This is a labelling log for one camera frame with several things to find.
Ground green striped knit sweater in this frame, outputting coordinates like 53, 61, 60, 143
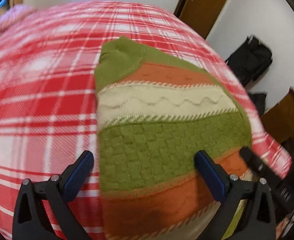
94, 37, 252, 239

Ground brown wooden dresser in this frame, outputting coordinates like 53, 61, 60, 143
261, 88, 294, 158

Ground black bag on floor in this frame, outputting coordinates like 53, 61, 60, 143
248, 93, 267, 116

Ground red plaid bed cover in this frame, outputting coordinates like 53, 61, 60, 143
0, 1, 292, 239

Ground black folded stroller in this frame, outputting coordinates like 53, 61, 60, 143
225, 35, 273, 87

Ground brown wooden door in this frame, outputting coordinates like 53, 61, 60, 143
174, 0, 227, 38

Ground pink pillow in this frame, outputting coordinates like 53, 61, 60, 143
0, 4, 37, 34

